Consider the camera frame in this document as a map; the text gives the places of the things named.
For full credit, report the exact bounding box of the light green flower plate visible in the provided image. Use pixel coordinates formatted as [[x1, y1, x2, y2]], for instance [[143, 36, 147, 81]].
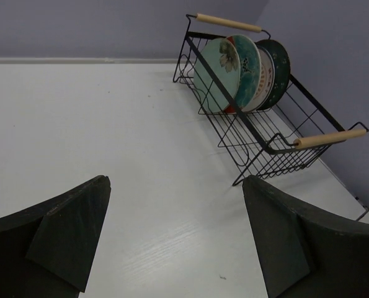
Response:
[[193, 38, 241, 114]]

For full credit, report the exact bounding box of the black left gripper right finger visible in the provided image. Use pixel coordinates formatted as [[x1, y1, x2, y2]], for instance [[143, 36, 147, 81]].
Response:
[[242, 176, 369, 297]]

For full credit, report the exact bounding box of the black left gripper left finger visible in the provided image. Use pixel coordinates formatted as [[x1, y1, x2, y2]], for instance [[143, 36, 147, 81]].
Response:
[[0, 175, 111, 297]]

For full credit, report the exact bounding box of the black wire dish rack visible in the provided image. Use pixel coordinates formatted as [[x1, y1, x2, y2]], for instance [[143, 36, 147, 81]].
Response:
[[173, 28, 368, 183]]

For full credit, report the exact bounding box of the dark teal blossom plate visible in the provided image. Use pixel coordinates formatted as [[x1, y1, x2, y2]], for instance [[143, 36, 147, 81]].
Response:
[[256, 39, 291, 111]]

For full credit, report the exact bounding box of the white sunburst pattern plate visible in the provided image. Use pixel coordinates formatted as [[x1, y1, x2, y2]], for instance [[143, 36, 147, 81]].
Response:
[[248, 47, 275, 112]]

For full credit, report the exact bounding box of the red teal floral plate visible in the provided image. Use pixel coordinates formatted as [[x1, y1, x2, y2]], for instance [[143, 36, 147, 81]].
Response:
[[227, 34, 261, 109]]

